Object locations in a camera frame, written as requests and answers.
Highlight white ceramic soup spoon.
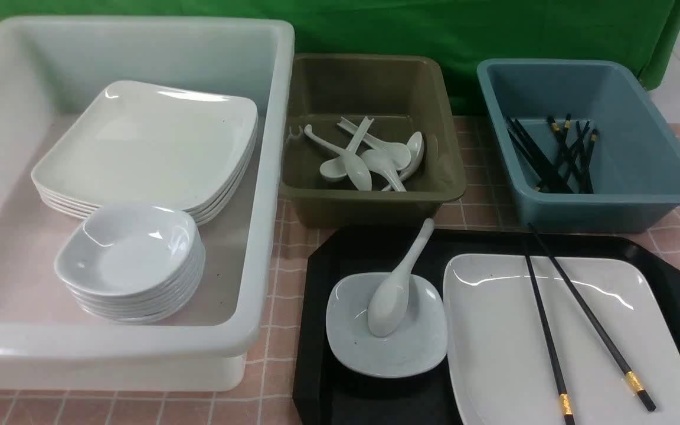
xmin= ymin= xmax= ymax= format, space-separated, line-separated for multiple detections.
xmin=367 ymin=218 xmax=434 ymax=337

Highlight small white square bowl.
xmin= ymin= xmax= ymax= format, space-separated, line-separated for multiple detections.
xmin=325 ymin=272 xmax=448 ymax=378

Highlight large white rectangular plate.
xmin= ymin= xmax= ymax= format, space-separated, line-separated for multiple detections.
xmin=443 ymin=253 xmax=680 ymax=424

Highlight black chopstick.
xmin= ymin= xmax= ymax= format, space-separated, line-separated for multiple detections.
xmin=521 ymin=239 xmax=576 ymax=424
xmin=527 ymin=223 xmax=658 ymax=412

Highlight white spoon in bin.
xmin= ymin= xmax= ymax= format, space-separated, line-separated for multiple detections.
xmin=304 ymin=125 xmax=372 ymax=191
xmin=337 ymin=117 xmax=412 ymax=171
xmin=385 ymin=131 xmax=424 ymax=183
xmin=319 ymin=117 xmax=374 ymax=191

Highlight olive green plastic bin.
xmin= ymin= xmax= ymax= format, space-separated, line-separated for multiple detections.
xmin=280 ymin=54 xmax=466 ymax=228

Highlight pink checkered tablecloth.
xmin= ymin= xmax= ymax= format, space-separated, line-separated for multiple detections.
xmin=0 ymin=117 xmax=680 ymax=424

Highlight stack of white plates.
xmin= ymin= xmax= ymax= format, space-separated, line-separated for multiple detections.
xmin=31 ymin=80 xmax=259 ymax=226

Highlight stack of white bowls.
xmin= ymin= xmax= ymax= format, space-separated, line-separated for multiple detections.
xmin=54 ymin=204 xmax=206 ymax=325

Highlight black chopsticks in bin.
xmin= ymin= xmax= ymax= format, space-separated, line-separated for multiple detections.
xmin=506 ymin=114 xmax=600 ymax=194

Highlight blue plastic bin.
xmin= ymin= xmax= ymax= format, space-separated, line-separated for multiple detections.
xmin=477 ymin=58 xmax=680 ymax=233

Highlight large white plastic bin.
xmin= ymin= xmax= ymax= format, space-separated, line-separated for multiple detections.
xmin=0 ymin=15 xmax=295 ymax=395

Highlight green cloth backdrop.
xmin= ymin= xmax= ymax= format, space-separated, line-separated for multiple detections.
xmin=0 ymin=1 xmax=680 ymax=114

